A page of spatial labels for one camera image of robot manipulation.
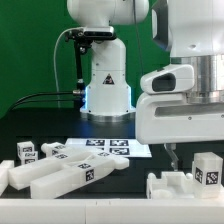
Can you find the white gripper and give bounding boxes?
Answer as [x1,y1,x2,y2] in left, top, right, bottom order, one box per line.
[135,93,224,171]

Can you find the white chair seat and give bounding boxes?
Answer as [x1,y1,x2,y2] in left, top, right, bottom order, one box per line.
[146,171,195,200]

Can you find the white cube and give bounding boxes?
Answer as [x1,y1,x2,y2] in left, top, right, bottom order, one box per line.
[192,152,223,199]
[17,141,34,156]
[20,151,38,165]

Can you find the white chair side frame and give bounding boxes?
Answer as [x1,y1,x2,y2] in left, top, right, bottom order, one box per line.
[8,148,129,199]

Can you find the white cube front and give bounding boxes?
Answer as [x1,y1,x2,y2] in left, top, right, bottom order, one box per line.
[20,151,38,165]

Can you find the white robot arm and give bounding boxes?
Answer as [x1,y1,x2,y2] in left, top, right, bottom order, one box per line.
[67,0,224,149]

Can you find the white marker sheet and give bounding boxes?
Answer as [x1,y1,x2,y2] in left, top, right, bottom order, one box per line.
[66,138,152,158]

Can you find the white right barrier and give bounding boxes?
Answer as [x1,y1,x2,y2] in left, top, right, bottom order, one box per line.
[214,184,224,198]

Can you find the white barrier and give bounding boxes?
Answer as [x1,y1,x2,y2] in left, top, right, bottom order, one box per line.
[214,184,224,198]
[0,199,224,224]
[0,160,14,196]

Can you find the white front barrier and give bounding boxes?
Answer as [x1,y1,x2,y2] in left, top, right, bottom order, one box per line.
[0,199,224,224]

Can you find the white left barrier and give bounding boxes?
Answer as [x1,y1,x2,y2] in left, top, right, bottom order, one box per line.
[0,160,14,196]

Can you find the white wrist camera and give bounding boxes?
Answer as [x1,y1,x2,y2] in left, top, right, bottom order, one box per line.
[140,64,195,95]

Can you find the black base cables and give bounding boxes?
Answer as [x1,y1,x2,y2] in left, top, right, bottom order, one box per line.
[7,89,86,113]

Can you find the black camera stand pole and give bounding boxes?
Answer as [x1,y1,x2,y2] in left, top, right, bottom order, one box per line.
[74,41,86,94]

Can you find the black camera on stand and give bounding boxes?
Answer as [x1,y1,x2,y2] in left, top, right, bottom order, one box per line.
[65,26,116,41]

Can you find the grey camera cable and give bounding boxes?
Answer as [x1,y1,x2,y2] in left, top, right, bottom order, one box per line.
[53,27,81,109]

